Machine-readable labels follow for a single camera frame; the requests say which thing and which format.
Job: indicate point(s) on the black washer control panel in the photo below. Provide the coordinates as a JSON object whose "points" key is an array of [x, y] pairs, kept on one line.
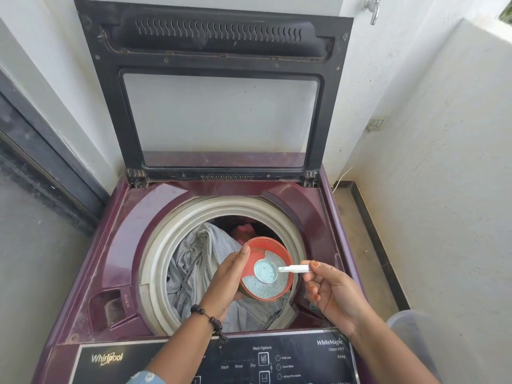
{"points": [[280, 363]]}

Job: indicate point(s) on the white wall socket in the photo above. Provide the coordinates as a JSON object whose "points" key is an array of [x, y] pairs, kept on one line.
{"points": [[376, 124]]}

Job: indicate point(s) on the person's right thumb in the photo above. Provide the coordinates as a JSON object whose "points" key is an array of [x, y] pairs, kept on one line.
{"points": [[322, 267]]}

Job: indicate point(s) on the black lid hinge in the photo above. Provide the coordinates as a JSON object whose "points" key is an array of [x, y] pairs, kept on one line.
{"points": [[311, 178]]}

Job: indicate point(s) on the white measuring scoop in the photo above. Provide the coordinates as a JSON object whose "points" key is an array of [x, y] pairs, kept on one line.
{"points": [[296, 269]]}

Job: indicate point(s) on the grey cloth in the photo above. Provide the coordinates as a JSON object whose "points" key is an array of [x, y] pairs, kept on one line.
{"points": [[192, 259]]}

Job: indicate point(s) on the maroon top-load washing machine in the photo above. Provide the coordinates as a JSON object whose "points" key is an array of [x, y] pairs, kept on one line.
{"points": [[120, 219]]}

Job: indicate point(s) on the person's right hand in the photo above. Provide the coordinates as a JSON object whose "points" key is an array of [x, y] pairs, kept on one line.
{"points": [[342, 299]]}

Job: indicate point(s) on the person's white garment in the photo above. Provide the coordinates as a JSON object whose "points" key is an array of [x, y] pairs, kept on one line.
{"points": [[412, 335]]}

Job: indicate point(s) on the black framed glass washer lid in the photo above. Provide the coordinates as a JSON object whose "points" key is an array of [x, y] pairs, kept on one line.
{"points": [[108, 95]]}

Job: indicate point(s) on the blue detergent powder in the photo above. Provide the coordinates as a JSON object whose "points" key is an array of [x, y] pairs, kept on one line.
{"points": [[256, 287], [265, 271]]}

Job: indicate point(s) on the red plastic bowl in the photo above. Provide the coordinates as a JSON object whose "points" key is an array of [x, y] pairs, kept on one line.
{"points": [[262, 245]]}

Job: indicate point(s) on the person's left forearm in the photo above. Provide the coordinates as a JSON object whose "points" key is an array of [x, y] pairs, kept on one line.
{"points": [[180, 347]]}

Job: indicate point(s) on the dark door frame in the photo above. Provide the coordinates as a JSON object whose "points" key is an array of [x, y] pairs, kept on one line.
{"points": [[44, 155]]}

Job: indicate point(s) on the person's left thumb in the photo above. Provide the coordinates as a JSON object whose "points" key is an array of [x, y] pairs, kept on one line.
{"points": [[239, 257]]}

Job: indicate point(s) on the person's left hand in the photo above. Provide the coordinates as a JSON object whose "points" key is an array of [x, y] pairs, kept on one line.
{"points": [[224, 283]]}

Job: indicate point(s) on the metal wall tap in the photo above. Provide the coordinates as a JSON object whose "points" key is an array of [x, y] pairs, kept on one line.
{"points": [[373, 7]]}

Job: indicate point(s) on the person's right forearm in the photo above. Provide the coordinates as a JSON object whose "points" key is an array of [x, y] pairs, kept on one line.
{"points": [[394, 355]]}

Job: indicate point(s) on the pink cloth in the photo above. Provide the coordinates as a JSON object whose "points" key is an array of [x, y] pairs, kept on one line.
{"points": [[241, 232]]}

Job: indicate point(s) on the blue sleeve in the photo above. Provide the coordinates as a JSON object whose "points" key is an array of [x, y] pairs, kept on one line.
{"points": [[146, 378]]}

